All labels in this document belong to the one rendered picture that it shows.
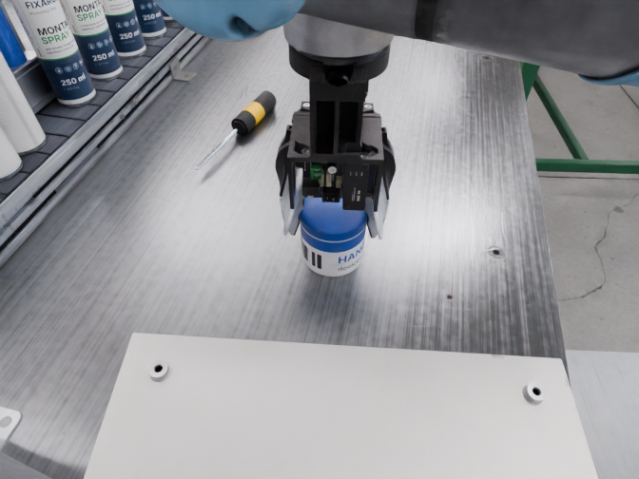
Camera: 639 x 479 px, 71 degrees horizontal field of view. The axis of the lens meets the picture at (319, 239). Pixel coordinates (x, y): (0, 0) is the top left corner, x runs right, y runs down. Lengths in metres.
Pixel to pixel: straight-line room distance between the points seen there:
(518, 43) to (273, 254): 0.38
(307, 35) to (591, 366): 0.38
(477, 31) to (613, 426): 0.37
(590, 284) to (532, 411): 1.47
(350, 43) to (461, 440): 0.24
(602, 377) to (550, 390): 0.18
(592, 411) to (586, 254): 1.42
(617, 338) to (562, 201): 0.63
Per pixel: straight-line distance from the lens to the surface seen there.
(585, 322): 1.66
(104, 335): 0.49
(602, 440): 0.47
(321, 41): 0.30
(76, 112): 0.72
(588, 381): 0.49
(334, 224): 0.44
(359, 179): 0.34
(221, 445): 0.28
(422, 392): 0.30
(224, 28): 0.18
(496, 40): 0.18
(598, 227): 2.00
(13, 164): 0.63
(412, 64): 0.90
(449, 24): 0.18
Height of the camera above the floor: 1.21
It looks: 47 degrees down
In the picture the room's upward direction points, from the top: straight up
